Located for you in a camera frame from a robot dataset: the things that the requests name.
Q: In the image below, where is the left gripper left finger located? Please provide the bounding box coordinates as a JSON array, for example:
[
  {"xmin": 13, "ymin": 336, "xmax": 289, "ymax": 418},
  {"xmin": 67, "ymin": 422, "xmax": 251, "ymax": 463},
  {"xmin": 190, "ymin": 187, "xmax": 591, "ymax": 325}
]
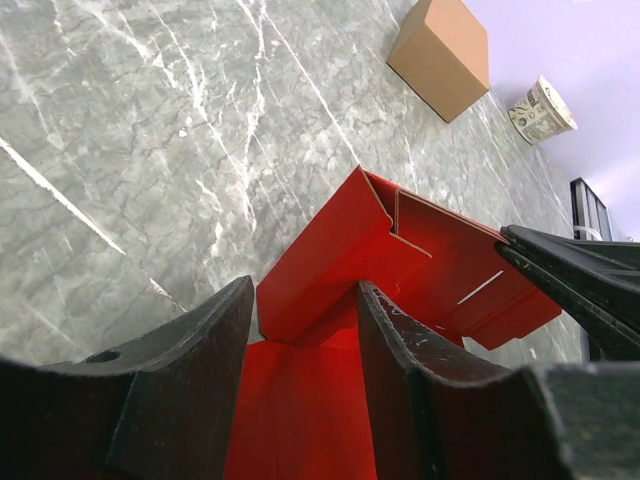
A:
[{"xmin": 1, "ymin": 276, "xmax": 254, "ymax": 479}]

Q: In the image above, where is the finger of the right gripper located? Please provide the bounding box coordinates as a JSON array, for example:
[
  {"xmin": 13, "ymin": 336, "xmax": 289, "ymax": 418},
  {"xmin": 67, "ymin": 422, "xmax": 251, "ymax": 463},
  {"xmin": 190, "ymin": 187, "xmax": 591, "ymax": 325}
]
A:
[
  {"xmin": 500, "ymin": 225, "xmax": 639, "ymax": 295},
  {"xmin": 499, "ymin": 239, "xmax": 639, "ymax": 360}
]

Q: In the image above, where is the aluminium frame rail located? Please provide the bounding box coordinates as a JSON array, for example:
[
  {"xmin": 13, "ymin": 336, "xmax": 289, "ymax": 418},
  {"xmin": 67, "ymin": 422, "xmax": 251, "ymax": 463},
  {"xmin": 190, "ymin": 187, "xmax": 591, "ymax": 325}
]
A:
[{"xmin": 570, "ymin": 178, "xmax": 612, "ymax": 241}]

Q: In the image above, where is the red paper box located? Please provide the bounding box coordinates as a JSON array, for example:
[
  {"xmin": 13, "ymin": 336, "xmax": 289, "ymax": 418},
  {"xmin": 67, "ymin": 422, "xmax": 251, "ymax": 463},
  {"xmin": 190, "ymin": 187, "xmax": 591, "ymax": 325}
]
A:
[{"xmin": 223, "ymin": 165, "xmax": 563, "ymax": 480}]

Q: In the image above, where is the brown cardboard box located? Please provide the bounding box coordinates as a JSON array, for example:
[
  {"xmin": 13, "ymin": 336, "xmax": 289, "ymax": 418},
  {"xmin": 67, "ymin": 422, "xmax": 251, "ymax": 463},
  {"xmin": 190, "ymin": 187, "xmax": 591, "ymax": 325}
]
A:
[{"xmin": 387, "ymin": 0, "xmax": 490, "ymax": 123}]

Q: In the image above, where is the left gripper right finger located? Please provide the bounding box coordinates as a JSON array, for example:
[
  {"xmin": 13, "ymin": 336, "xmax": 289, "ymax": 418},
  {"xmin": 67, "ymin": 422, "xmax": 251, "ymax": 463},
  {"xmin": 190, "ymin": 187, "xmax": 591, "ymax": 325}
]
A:
[{"xmin": 356, "ymin": 280, "xmax": 640, "ymax": 480}]

